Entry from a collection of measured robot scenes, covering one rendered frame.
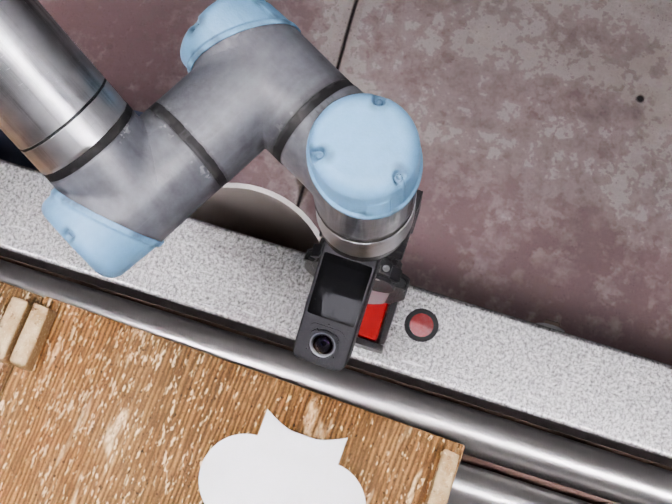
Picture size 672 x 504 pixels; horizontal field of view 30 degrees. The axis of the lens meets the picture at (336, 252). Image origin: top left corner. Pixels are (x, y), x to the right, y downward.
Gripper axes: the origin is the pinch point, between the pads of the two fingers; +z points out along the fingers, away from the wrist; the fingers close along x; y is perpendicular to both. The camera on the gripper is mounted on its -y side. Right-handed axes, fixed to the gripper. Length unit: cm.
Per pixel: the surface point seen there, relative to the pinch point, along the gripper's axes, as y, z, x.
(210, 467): -18.6, -0.5, 7.6
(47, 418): -18.9, 0.5, 23.2
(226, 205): 22, 64, 27
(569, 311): 30, 94, -28
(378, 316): -0.7, 1.3, -2.4
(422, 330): -0.5, 2.6, -6.6
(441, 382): -4.6, 2.7, -9.7
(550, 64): 72, 94, -13
